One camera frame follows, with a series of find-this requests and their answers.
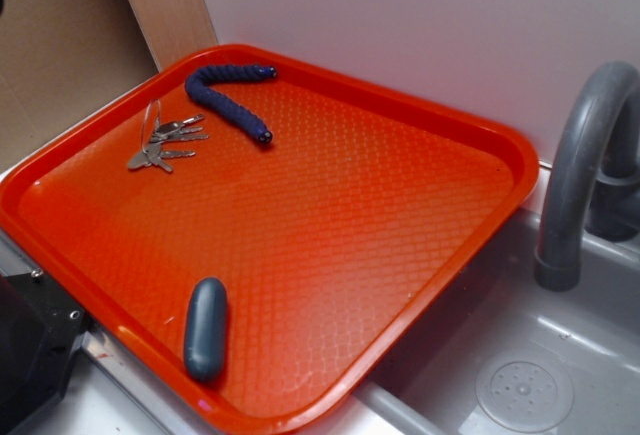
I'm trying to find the blue braided rope piece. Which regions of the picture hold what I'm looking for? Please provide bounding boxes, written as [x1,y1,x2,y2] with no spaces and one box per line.
[184,64,279,148]

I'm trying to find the silver keys on ring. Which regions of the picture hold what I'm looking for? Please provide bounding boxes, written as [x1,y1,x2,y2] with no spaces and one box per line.
[127,99,209,174]

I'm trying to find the grey plastic sink basin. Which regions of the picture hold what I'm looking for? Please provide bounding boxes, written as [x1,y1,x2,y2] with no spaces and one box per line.
[0,204,640,435]

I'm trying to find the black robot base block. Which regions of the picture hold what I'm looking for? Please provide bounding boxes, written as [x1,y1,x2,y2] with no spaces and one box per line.
[1,273,89,434]

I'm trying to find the light wooden board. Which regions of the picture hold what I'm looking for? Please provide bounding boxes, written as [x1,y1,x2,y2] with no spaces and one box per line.
[128,0,218,70]

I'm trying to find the brown cardboard panel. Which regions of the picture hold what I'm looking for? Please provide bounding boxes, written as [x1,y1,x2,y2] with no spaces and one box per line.
[1,0,157,170]

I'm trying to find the grey curved faucet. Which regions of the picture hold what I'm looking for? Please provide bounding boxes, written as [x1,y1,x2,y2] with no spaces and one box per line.
[534,61,639,292]

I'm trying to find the orange plastic tray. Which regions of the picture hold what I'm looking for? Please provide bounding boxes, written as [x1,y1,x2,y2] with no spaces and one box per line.
[1,45,539,434]

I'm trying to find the dark blue oval capsule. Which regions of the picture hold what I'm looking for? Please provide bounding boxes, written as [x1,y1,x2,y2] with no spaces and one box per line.
[183,277,228,382]

